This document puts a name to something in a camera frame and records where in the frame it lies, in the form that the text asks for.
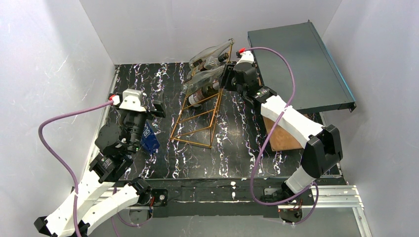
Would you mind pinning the dark green wine bottle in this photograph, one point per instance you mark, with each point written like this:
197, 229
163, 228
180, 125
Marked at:
206, 91

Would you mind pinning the dark teal network switch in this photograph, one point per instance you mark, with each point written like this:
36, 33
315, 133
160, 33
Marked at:
320, 86

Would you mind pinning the clear pear-shaped glass bottle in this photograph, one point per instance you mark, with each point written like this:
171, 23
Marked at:
195, 81

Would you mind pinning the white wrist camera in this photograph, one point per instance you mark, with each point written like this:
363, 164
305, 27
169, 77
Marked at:
245, 56
130, 100

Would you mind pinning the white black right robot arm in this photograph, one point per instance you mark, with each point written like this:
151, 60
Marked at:
321, 144

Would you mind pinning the clear bottle with dark label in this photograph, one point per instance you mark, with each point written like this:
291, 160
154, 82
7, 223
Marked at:
213, 51

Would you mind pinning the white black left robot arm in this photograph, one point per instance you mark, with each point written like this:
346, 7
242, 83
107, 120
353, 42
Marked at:
83, 211

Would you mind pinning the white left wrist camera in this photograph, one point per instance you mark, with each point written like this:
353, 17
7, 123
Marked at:
130, 100

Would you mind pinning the clear square bottle black cap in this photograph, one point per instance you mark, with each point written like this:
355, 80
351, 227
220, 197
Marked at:
211, 63

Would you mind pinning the wooden board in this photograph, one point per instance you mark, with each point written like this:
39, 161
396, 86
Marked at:
281, 140

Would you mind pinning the aluminium frame rail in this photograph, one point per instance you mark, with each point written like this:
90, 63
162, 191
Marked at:
327, 211

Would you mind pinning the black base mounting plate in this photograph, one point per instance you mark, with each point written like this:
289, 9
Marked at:
206, 197

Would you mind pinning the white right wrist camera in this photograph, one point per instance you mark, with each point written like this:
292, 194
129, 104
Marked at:
245, 56

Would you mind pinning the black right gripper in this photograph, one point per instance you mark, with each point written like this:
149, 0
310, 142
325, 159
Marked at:
227, 77

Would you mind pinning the blue glass bottle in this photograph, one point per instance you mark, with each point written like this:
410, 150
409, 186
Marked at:
149, 141

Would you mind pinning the gold wire wine rack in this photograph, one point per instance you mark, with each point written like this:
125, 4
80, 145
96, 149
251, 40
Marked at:
196, 125

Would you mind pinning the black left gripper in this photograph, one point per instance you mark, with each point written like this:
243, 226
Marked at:
156, 107

